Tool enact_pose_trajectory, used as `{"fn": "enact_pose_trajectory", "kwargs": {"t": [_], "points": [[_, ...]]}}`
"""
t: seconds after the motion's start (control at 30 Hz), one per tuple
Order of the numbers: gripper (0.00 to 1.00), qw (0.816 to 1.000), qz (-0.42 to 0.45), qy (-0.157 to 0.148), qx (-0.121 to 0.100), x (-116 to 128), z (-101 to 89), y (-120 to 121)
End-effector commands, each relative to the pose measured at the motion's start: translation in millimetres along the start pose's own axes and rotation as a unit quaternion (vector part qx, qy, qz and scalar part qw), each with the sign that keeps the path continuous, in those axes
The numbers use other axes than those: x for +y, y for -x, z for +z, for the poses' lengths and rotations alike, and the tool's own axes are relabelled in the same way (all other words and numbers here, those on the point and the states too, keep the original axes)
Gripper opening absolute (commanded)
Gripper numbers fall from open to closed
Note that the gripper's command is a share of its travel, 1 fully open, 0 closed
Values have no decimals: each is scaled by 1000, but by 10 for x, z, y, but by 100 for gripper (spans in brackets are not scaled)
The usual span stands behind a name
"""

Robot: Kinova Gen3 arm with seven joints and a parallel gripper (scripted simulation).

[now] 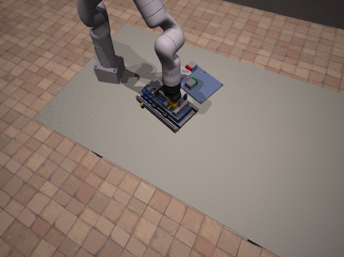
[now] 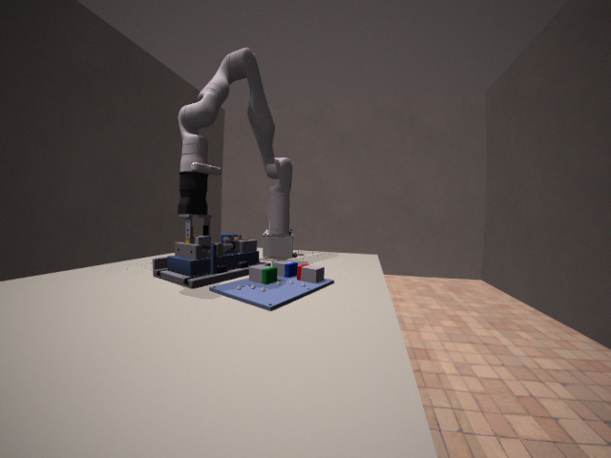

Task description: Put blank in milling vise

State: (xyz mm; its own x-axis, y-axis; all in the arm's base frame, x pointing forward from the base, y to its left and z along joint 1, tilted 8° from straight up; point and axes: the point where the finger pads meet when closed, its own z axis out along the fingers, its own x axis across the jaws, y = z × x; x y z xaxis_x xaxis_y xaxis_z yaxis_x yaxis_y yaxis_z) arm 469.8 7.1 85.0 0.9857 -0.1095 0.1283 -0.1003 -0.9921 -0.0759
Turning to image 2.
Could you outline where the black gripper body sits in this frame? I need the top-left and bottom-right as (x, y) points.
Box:
(178, 154), (221, 215)

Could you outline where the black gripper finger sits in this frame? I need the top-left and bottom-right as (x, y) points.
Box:
(179, 214), (193, 239)
(199, 215), (212, 236)

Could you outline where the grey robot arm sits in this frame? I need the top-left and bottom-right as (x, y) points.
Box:
(179, 48), (292, 235)

